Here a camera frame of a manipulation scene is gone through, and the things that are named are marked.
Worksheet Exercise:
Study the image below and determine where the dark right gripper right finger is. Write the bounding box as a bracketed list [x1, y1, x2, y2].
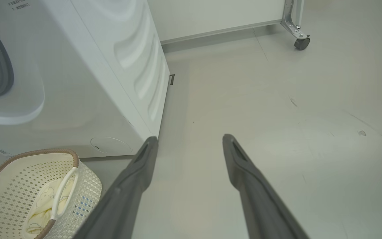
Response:
[223, 134, 311, 239]

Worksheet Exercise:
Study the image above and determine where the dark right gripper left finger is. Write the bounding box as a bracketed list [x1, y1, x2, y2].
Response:
[73, 136, 159, 239]

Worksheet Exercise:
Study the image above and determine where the cream garment with blue trim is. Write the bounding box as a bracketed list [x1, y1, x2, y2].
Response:
[25, 178, 92, 234]

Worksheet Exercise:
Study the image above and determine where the white front-load washing machine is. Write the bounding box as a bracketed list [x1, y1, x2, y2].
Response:
[0, 0, 171, 176]

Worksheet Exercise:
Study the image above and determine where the cream laundry basket brown rim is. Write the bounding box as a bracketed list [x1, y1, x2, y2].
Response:
[0, 149, 102, 239]

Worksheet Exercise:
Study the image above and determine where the metal leg with black caster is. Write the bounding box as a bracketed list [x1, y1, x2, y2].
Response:
[281, 0, 311, 51]

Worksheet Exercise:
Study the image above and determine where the white wheeled partition panel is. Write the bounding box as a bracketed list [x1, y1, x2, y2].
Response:
[147, 0, 306, 45]

